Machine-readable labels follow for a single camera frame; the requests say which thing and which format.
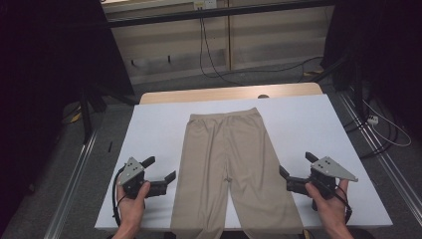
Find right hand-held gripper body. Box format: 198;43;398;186
287;155;359;200

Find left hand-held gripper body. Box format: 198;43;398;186
115;156;167;200

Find beige pants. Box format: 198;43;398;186
169;107;305;239

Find person's left hand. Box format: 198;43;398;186
115;180;151;231

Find person's right hand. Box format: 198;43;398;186
305;178;350;231

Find white board table cover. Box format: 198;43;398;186
94;94;394;232

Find black tripod stand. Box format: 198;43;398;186
79;85;135;144

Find black metal stand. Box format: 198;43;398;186
312;54;367;118

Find wooden table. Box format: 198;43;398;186
138;82;323;106

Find black horizontal bar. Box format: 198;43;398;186
105;0;336;30

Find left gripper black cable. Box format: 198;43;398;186
111;165;129;227

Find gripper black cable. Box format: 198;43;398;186
111;165;129;227
327;185;353;224

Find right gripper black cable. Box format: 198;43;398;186
327;185;353;224

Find black floor cables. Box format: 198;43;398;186
342;113;400;160

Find aluminium floor rail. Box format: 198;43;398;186
44;128;100;239
337;92;422;217

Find white cable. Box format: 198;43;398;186
360;99;413;148

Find black hanging wall cables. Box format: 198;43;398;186
198;16;324;85

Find white wall socket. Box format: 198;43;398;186
193;0;219;11

